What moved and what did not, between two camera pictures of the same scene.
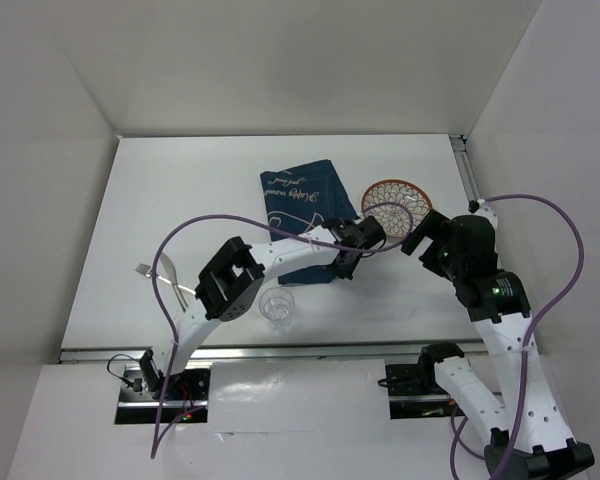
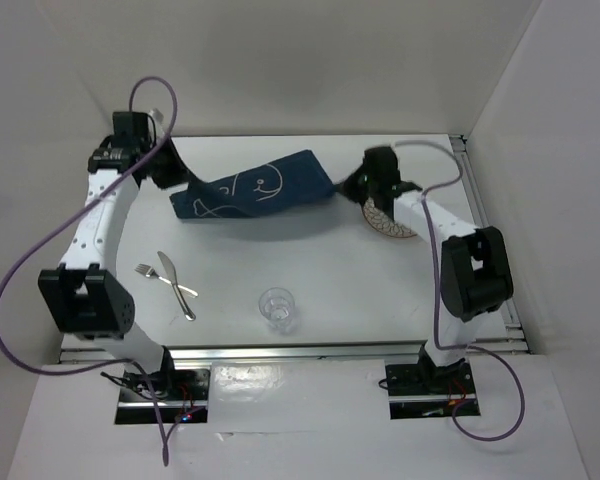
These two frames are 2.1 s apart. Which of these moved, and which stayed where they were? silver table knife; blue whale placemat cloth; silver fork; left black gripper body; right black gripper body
Moved: blue whale placemat cloth; left black gripper body; right black gripper body
Stayed: silver table knife; silver fork
